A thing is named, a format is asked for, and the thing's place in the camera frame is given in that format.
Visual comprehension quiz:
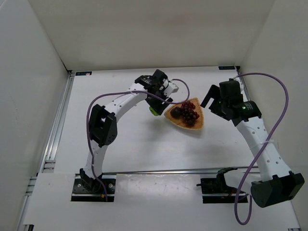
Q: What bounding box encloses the green fake apple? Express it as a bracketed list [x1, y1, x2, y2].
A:
[149, 107, 160, 116]

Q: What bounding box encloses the red fake grape bunch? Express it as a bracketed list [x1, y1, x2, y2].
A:
[180, 101, 200, 127]

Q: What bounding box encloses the dark purple fake fruit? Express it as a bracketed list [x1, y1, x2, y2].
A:
[170, 107, 182, 119]

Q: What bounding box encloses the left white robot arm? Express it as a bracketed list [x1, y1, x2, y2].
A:
[79, 69, 179, 193]

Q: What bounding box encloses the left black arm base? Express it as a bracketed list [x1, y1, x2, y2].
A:
[71, 175, 116, 203]

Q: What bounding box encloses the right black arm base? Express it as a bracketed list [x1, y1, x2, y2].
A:
[196, 167, 238, 204]

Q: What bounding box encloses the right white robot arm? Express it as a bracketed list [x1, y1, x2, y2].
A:
[201, 79, 305, 208]

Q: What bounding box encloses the woven bamboo fruit basket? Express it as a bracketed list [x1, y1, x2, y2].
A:
[164, 98, 204, 130]

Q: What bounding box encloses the right blue corner label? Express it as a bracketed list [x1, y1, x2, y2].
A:
[218, 66, 236, 70]

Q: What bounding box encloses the blue corner label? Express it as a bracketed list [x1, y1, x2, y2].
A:
[218, 66, 236, 70]
[75, 71, 92, 76]

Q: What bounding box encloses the left blue corner label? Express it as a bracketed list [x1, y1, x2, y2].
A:
[75, 71, 92, 76]

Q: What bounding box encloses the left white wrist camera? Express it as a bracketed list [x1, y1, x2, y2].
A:
[165, 81, 179, 95]

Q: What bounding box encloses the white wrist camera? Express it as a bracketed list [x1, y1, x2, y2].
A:
[231, 77, 244, 92]
[165, 81, 179, 95]

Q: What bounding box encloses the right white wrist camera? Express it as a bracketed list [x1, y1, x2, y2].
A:
[231, 77, 244, 92]

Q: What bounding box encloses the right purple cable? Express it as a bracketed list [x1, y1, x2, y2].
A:
[234, 73, 289, 225]

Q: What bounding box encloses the purple cable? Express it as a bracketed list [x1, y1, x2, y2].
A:
[86, 78, 191, 197]
[234, 73, 289, 225]

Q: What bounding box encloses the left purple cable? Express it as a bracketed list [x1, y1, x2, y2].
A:
[86, 78, 191, 197]

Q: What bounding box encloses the aluminium front rail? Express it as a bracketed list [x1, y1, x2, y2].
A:
[97, 165, 272, 176]

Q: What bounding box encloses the aluminium left side rail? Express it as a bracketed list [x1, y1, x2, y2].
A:
[37, 71, 75, 175]

